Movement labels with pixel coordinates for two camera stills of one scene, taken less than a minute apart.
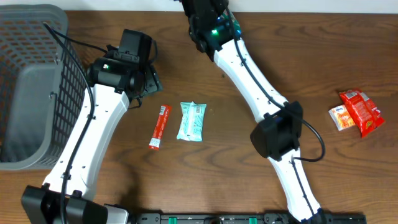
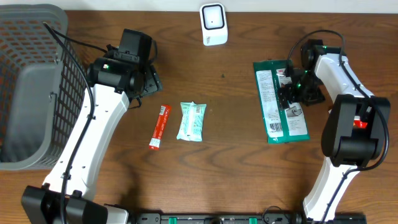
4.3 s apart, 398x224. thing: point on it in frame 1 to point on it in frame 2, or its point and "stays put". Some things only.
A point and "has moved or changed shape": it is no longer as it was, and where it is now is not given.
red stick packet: (160, 127) stays put
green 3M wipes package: (227, 25) has moved or changed shape
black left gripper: (152, 81) stays put
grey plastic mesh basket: (43, 84) stays put
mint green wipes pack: (191, 121) stays put
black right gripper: (221, 4) to (293, 97)
